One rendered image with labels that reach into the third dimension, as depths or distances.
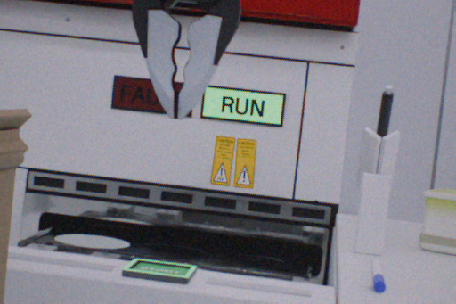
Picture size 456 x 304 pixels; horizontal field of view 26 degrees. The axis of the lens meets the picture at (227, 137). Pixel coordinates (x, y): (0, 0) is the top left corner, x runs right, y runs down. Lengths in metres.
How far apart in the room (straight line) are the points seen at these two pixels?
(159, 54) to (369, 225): 0.35
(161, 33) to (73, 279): 0.22
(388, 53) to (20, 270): 2.17
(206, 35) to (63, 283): 0.24
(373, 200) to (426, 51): 1.86
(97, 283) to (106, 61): 0.67
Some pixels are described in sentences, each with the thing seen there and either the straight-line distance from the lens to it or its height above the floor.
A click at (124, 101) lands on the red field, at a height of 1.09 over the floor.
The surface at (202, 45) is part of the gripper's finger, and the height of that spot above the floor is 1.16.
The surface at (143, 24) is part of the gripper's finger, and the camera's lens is 0.85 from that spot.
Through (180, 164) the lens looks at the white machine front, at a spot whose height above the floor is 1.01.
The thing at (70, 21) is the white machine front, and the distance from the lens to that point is 1.47.
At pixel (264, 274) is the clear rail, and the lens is 1.26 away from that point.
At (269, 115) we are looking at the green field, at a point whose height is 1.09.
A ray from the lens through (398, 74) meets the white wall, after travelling 2.91.
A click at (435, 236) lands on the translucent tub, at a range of 1.16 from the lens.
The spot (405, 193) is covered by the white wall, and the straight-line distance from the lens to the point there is 2.93.
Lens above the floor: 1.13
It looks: 3 degrees down
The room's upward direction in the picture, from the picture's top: 6 degrees clockwise
